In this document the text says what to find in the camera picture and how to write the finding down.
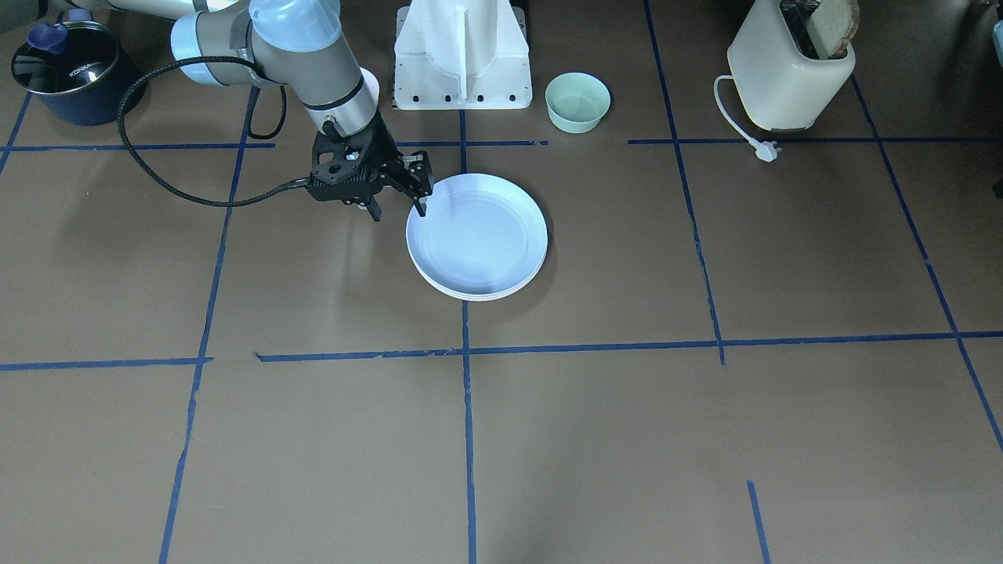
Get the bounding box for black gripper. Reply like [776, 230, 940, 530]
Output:
[306, 112, 434, 222]

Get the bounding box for light blue plate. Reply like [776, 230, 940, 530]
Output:
[405, 174, 549, 260]

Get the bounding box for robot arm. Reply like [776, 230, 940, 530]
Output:
[11, 1, 434, 220]

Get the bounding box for cream white plate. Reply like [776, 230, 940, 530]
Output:
[411, 255, 545, 302]

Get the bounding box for pink bowl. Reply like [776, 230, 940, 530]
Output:
[360, 67, 380, 106]

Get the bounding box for green bowl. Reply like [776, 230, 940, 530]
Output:
[545, 72, 612, 133]

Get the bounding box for dark blue saucepan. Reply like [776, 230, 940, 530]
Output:
[11, 9, 147, 126]

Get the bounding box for cream toaster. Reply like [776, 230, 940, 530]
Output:
[727, 1, 856, 132]

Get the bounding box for bread slice in toaster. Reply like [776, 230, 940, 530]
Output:
[806, 0, 860, 60]

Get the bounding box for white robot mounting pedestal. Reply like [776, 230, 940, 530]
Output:
[392, 1, 533, 110]

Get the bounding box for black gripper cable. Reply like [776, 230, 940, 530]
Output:
[117, 56, 314, 208]

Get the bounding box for white toaster power cable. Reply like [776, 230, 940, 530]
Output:
[713, 75, 781, 164]

